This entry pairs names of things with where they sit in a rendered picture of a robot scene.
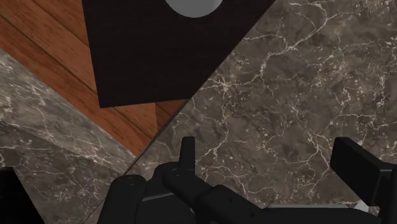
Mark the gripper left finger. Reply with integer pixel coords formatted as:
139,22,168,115
105,136,268,224

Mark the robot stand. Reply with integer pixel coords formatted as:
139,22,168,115
81,0,277,109

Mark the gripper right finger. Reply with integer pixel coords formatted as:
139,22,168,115
330,136,397,224

